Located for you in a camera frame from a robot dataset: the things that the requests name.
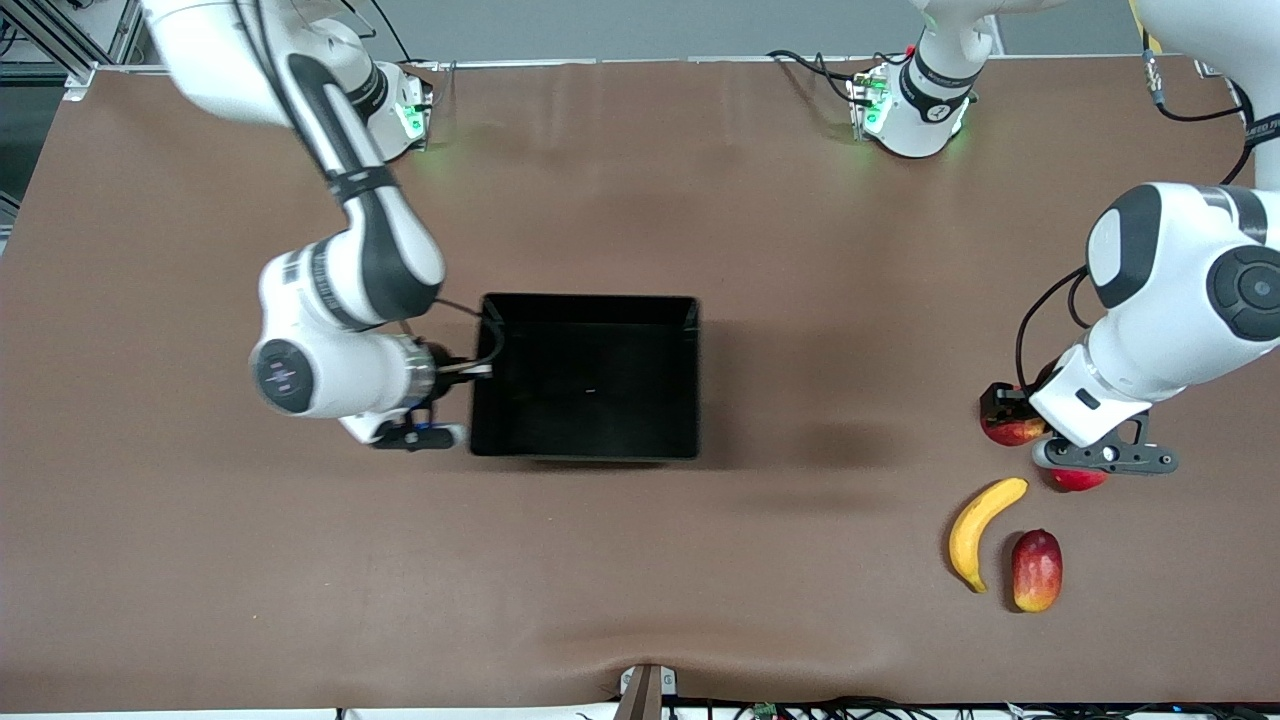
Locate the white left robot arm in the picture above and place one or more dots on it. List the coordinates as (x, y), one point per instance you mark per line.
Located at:
(1180, 290)

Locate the red yellow mango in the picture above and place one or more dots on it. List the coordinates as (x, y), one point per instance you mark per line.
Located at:
(1037, 572)

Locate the red yellow apple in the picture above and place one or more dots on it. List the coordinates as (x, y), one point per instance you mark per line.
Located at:
(1015, 430)

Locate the yellow banana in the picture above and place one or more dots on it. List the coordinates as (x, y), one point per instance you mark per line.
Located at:
(975, 525)

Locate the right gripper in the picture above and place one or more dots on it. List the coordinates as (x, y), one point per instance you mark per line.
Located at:
(445, 365)

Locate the aluminium frame profile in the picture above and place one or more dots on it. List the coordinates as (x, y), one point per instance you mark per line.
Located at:
(60, 35)

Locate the grey metal table bracket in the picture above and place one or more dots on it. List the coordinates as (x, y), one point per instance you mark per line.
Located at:
(645, 690)

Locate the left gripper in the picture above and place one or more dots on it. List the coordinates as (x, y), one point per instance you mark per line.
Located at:
(1001, 398)

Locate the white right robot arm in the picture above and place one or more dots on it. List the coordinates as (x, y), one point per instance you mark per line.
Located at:
(340, 280)

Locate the red round peach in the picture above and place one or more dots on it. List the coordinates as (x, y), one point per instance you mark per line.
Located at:
(1078, 481)

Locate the black rectangular plastic box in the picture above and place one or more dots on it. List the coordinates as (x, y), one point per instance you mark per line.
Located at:
(590, 385)

